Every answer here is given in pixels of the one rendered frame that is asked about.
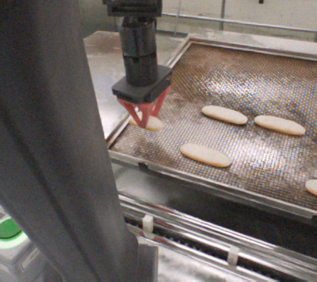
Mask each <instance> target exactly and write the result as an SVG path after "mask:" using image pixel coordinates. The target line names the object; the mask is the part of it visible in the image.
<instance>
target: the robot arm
mask: <svg viewBox="0 0 317 282"><path fill-rule="evenodd" d="M102 4H107V11H108V16H114V17H122V18H121V19H120V20H119V21H118V22H117V25H118V29H119V34H120V42H121V47H122V56H123V60H124V64H125V73H126V76H125V77H123V78H122V79H121V80H119V81H118V82H117V83H116V84H114V85H113V86H112V87H111V88H112V92H113V95H114V96H116V97H117V101H119V102H120V103H121V104H122V105H123V106H124V108H125V110H126V111H127V112H128V113H129V114H130V115H131V116H132V117H133V119H134V121H135V122H136V124H137V125H138V126H139V127H140V128H143V129H145V128H146V125H147V123H148V119H149V116H150V115H152V116H154V117H156V116H157V115H158V113H159V111H160V109H161V106H162V104H163V102H164V100H165V99H166V97H167V95H168V93H169V91H170V90H171V80H168V79H166V78H167V77H168V76H169V75H171V76H173V68H171V67H166V66H163V65H160V64H158V58H157V50H156V34H155V30H156V26H157V21H158V17H162V12H163V0H102ZM156 98H158V100H157V102H156V105H155V108H153V104H154V102H153V100H155V99H156ZM133 105H134V106H136V107H137V108H138V110H140V111H141V112H142V121H140V119H139V116H138V115H137V113H136V111H135V109H134V107H133ZM0 206H1V207H2V208H3V209H4V210H5V211H6V213H7V214H8V215H9V216H10V217H11V219H12V220H13V221H14V222H15V223H16V225H17V226H18V227H19V228H20V229H21V230H22V231H23V232H24V234H25V235H26V236H27V237H28V239H29V240H30V241H31V242H32V243H33V244H34V245H35V246H36V247H37V248H38V250H39V251H40V252H41V253H42V255H43V256H44V257H46V258H47V259H46V262H45V267H44V271H43V275H42V282H158V272H159V247H157V246H148V244H138V240H137V238H136V237H135V235H134V233H133V232H131V231H130V230H129V228H128V226H127V225H126V222H125V219H124V216H123V212H122V206H121V203H120V197H119V194H118V192H117V186H116V182H115V177H114V173H113V167H112V164H111V161H110V155H109V151H108V146H107V142H106V139H105V133H104V130H103V124H102V121H101V117H100V112H99V108H98V103H97V100H96V94H95V91H94V87H93V82H92V78H91V73H90V69H89V65H88V60H87V54H86V48H85V45H84V41H83V35H82V31H81V23H80V18H79V9H78V2H77V0H0Z"/></svg>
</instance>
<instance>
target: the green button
mask: <svg viewBox="0 0 317 282"><path fill-rule="evenodd" d="M22 234H23V231H22V230H21V229H20V228H19V227H18V226H17V225H16V223H15V222H14V221H13V220H12V219H11V218H8V219H6V220H4V221H2V222H1V223H0V242H11V241H14V240H15V239H18V238H19V237H20V236H21V235H22Z"/></svg>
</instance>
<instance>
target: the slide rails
mask: <svg viewBox="0 0 317 282"><path fill-rule="evenodd" d="M120 203H121V206H122V212H123V214H124V215H127V216H129V217H131V218H134V219H136V220H139V221H142V222H143V219H144V217H145V215H149V216H151V217H153V226H154V227H160V228H162V229H165V230H168V231H170V232H173V233H176V234H177V235H180V236H182V237H185V238H188V239H191V240H193V241H196V242H199V243H200V244H204V245H206V246H208V247H213V248H215V249H218V250H221V251H223V252H226V253H229V250H230V247H231V245H233V246H235V247H238V248H240V251H239V255H238V257H239V258H241V259H244V260H246V261H249V262H253V263H256V264H259V265H261V266H264V267H266V268H268V269H272V270H273V271H276V272H279V273H282V274H284V275H286V276H291V277H293V278H296V279H299V280H301V281H304V282H317V271H312V270H310V269H307V268H304V267H302V266H299V265H296V264H293V263H291V262H288V261H286V260H284V259H281V258H278V257H273V256H270V255H268V254H265V253H263V252H259V251H257V250H255V249H251V248H249V247H246V246H243V245H242V244H239V243H234V242H231V241H228V240H226V239H223V238H220V237H217V236H215V235H212V234H210V233H208V232H204V231H202V230H199V229H196V228H194V227H191V226H188V225H183V224H180V223H179V222H176V221H173V220H170V219H168V218H165V217H162V216H160V215H156V214H154V213H150V212H148V211H146V210H142V209H140V208H137V207H134V206H132V205H130V204H127V203H124V202H122V201H120ZM126 225H127V226H128V228H129V230H130V231H131V232H133V233H134V234H136V235H139V236H142V237H145V238H147V239H150V240H152V241H154V242H157V243H159V244H162V245H164V246H167V247H170V248H171V249H174V250H176V251H180V252H183V253H186V254H189V255H190V256H193V257H196V258H198V259H201V260H203V261H206V262H207V263H210V264H213V265H215V266H218V267H220V268H221V267H222V268H224V269H227V270H229V271H232V272H234V273H237V274H238V275H241V276H244V277H246V278H249V279H251V280H253V281H258V282H280V281H277V280H275V279H273V278H268V277H265V276H262V275H261V274H258V273H256V272H253V271H250V270H248V269H245V268H243V267H240V266H237V265H234V264H231V263H229V262H227V261H224V260H221V259H218V258H216V257H214V256H211V255H208V254H206V253H204V252H201V251H199V250H196V249H191V248H189V247H186V246H184V245H181V244H178V243H177V242H174V241H172V240H169V239H166V238H165V237H162V236H159V235H156V234H154V233H152V232H149V231H146V230H143V229H141V228H139V227H136V226H134V225H129V224H127V223H126Z"/></svg>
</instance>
